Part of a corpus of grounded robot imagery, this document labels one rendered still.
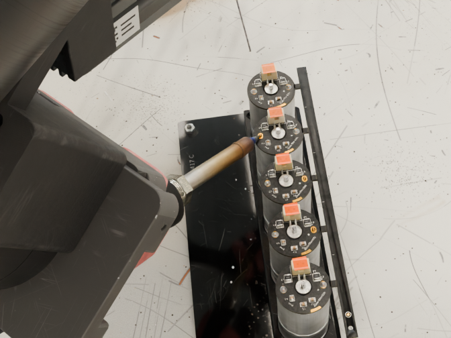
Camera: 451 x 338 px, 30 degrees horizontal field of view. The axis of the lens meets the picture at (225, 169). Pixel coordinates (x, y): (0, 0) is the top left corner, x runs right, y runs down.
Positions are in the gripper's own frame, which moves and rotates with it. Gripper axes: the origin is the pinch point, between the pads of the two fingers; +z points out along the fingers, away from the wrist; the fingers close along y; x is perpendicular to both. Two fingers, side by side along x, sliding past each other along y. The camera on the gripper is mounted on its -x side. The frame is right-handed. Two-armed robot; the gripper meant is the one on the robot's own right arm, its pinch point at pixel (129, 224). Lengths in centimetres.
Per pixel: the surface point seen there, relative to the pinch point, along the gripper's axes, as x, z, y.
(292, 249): -2.4, 5.6, -5.0
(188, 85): -6.2, 14.6, 8.6
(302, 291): -1.1, 4.8, -6.7
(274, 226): -2.8, 5.8, -3.6
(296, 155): -6.1, 8.5, -1.8
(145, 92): -4.4, 13.7, 10.5
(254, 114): -6.7, 9.1, 1.6
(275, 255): -1.6, 6.1, -4.4
